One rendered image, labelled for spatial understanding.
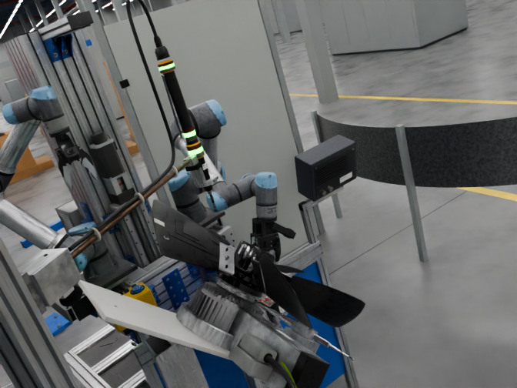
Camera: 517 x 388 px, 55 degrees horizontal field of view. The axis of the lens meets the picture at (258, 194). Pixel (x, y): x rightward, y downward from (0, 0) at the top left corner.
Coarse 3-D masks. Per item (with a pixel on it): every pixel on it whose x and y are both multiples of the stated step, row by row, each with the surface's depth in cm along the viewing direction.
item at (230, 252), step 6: (222, 246) 146; (228, 246) 147; (222, 252) 145; (228, 252) 147; (234, 252) 148; (222, 258) 143; (222, 264) 142; (228, 264) 144; (222, 270) 141; (228, 270) 143
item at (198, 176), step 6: (192, 156) 142; (192, 162) 140; (198, 162) 142; (186, 168) 142; (192, 168) 142; (198, 168) 142; (192, 174) 144; (198, 174) 143; (198, 180) 144; (204, 180) 145; (210, 180) 145; (216, 180) 147; (198, 186) 146; (204, 186) 145
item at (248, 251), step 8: (248, 248) 145; (256, 248) 145; (240, 256) 146; (248, 256) 145; (256, 256) 145; (272, 256) 147; (240, 264) 145; (248, 264) 144; (240, 272) 146; (248, 272) 144; (224, 280) 145; (232, 280) 143; (240, 280) 145; (248, 280) 146; (240, 288) 142; (248, 288) 143; (256, 288) 147; (256, 296) 145
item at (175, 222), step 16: (160, 208) 137; (176, 224) 136; (192, 224) 141; (160, 240) 126; (176, 240) 131; (192, 240) 136; (208, 240) 142; (176, 256) 127; (192, 256) 133; (208, 256) 138
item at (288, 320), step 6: (264, 306) 142; (270, 312) 140; (276, 312) 139; (282, 318) 137; (288, 318) 136; (288, 324) 135; (312, 336) 130; (318, 336) 129; (324, 342) 127; (336, 348) 126; (354, 360) 122
